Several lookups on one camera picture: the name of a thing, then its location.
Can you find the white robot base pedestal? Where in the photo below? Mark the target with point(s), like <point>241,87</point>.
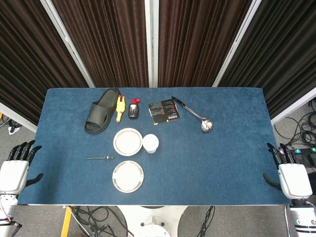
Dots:
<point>151,219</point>

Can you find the yellow rubber chicken toy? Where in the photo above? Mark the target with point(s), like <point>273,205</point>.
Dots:
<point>119,108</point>

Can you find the metal ladle black handle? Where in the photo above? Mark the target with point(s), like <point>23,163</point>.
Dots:
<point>195,114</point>

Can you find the yellow floor bar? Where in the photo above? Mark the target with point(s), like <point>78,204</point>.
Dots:
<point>66,221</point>

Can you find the white paper cup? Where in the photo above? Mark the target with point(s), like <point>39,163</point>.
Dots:
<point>150,143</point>

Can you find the white plate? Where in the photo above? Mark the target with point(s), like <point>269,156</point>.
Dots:
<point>128,176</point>

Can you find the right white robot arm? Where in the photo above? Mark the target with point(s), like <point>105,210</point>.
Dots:
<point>302,217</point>

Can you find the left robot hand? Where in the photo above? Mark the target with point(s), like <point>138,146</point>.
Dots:
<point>12,174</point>

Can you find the small metal spoon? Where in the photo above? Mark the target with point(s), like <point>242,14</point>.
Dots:
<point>102,157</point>

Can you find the white round bowl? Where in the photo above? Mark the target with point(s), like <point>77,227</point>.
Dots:
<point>128,142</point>

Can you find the blue table cloth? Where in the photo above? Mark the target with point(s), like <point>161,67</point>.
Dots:
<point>222,160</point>

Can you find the black printed card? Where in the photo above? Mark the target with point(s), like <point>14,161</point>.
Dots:
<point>164,111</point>

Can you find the small dark red-capped bottle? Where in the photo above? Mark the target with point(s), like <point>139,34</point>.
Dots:
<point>133,111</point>

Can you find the white partition post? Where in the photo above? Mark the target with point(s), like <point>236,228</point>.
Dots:
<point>67,42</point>
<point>235,43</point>
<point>151,43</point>

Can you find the black power strip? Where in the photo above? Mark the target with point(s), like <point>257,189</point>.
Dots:
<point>304,155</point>

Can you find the black rubber slipper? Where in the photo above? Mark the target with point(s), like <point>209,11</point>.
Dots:
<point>100,113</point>

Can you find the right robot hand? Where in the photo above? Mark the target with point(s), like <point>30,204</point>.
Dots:
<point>295,181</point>

